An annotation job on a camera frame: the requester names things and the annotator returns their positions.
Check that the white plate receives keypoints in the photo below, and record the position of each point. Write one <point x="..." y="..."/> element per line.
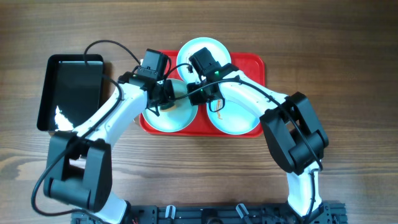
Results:
<point x="218" y="50"/>
<point x="174" y="119"/>
<point x="230" y="118"/>

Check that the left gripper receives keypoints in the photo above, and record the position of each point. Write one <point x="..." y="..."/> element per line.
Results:
<point x="168" y="96"/>

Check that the green orange sponge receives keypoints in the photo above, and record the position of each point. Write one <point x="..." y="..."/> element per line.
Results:
<point x="168" y="107"/>

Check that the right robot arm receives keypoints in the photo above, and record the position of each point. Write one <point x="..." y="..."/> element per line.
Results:
<point x="294" y="135"/>

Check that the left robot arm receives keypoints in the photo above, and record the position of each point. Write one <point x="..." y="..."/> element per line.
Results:
<point x="79" y="168"/>

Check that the black rectangular water tray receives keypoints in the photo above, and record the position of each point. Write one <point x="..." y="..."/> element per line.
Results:
<point x="72" y="91"/>

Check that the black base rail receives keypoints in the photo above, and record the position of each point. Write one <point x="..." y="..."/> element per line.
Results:
<point x="268" y="213"/>

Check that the red plastic tray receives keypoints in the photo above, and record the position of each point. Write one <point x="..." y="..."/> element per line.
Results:
<point x="253" y="66"/>

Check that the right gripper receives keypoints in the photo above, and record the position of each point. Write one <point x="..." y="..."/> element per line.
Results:
<point x="196" y="99"/>

